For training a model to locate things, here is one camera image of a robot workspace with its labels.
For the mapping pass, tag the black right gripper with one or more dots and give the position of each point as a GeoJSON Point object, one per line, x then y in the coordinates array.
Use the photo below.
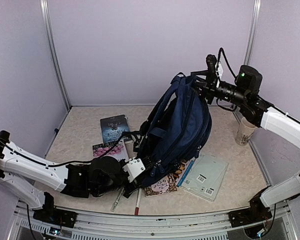
{"type": "Point", "coordinates": [208, 89]}

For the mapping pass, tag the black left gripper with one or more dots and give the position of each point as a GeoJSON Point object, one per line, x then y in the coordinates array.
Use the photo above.
{"type": "Point", "coordinates": [137, 183]}

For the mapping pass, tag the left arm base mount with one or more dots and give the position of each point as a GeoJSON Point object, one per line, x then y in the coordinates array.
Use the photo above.
{"type": "Point", "coordinates": [52, 215]}

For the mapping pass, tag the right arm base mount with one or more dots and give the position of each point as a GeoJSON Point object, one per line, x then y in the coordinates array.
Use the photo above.
{"type": "Point", "coordinates": [250, 215]}

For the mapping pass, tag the navy blue student backpack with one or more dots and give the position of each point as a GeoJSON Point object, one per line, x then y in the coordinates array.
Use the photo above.
{"type": "Point", "coordinates": [176, 129]}

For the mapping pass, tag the pale green book with barcode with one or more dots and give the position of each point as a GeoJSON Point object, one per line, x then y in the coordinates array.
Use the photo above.
{"type": "Point", "coordinates": [205, 177]}

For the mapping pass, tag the blue white booklet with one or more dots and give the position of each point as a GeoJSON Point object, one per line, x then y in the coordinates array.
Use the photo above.
{"type": "Point", "coordinates": [187, 170]}

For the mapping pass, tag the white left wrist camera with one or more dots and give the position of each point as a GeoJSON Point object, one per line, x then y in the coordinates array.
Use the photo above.
{"type": "Point", "coordinates": [135, 169]}

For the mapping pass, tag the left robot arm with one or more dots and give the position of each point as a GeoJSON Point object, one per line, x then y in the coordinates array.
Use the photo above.
{"type": "Point", "coordinates": [75, 178]}

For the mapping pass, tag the aluminium front rail frame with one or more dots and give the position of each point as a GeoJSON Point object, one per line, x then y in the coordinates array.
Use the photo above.
{"type": "Point", "coordinates": [106, 226]}

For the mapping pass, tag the illustrated taming shrew book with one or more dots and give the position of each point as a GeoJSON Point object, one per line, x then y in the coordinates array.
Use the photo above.
{"type": "Point", "coordinates": [167, 184]}

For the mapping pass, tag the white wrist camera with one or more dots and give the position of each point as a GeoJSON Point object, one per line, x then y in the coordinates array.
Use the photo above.
{"type": "Point", "coordinates": [215, 66]}
{"type": "Point", "coordinates": [135, 169]}

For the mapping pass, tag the floral ceramic mug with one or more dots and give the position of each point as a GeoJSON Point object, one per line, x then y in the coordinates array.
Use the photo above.
{"type": "Point", "coordinates": [244, 132]}

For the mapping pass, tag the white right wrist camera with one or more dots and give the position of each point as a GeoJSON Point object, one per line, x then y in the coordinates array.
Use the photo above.
{"type": "Point", "coordinates": [215, 66]}

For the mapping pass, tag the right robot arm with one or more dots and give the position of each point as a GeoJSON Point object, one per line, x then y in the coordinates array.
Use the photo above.
{"type": "Point", "coordinates": [245, 95]}

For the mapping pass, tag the dark fantasy cover book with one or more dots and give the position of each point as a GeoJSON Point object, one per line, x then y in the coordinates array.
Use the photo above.
{"type": "Point", "coordinates": [112, 127]}

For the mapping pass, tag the white Designer Fate book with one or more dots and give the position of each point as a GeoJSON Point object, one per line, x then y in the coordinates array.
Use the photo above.
{"type": "Point", "coordinates": [118, 151]}

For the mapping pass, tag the red white marker pen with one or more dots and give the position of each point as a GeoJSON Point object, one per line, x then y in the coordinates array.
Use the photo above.
{"type": "Point", "coordinates": [138, 201]}

